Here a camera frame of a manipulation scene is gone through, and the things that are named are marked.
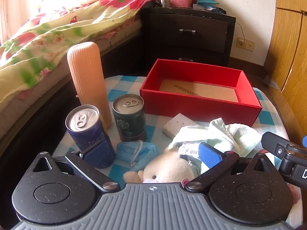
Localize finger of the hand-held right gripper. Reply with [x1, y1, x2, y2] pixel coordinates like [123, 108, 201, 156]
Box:
[261, 132, 307, 176]

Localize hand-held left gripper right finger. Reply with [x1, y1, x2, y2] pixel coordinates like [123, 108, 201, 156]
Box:
[186, 142, 275, 193]

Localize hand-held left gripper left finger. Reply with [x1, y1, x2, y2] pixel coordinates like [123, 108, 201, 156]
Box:
[32, 144, 120, 193]

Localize light green towel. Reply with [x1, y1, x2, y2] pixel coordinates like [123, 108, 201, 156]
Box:
[168, 117, 262, 159]

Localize grey speckled sponge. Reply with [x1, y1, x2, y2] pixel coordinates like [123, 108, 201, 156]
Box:
[162, 113, 199, 139]

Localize cream plush toy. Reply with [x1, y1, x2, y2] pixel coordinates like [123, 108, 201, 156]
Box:
[123, 141, 202, 185]

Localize red cardboard box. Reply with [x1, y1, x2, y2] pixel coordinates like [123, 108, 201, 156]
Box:
[140, 59, 262, 127]

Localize blue drink can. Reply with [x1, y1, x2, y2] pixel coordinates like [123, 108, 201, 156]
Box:
[65, 105, 117, 169]

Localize blue face mask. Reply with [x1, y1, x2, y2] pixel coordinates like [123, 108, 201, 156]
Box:
[116, 141, 162, 170]

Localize dark green drink can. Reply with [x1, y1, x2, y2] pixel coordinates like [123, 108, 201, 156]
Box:
[112, 94, 147, 142]

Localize clear plastic bag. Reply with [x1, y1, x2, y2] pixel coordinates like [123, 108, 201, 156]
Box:
[262, 74, 280, 89]

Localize orange ribbed bottle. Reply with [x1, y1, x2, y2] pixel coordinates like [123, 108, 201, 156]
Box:
[67, 42, 113, 128]

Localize blue checkered tablecloth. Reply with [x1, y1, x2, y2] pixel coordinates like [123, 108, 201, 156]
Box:
[51, 75, 301, 221]

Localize wooden wardrobe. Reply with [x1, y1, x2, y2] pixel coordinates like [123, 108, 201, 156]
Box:
[264, 0, 307, 144]

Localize floral blanket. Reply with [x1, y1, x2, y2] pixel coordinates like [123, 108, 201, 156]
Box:
[0, 0, 156, 106]

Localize dark wooden nightstand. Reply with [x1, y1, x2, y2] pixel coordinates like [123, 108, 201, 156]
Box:
[141, 7, 237, 67]

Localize blue packet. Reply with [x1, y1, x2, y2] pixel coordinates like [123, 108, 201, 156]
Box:
[194, 0, 220, 10]

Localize beige wall outlet plate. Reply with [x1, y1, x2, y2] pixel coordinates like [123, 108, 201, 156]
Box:
[236, 37, 255, 51]

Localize black power cable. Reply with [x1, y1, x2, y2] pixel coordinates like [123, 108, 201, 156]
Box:
[234, 19, 245, 45]

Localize dark wooden bed frame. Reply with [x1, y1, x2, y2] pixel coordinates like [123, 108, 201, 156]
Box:
[0, 0, 160, 173]

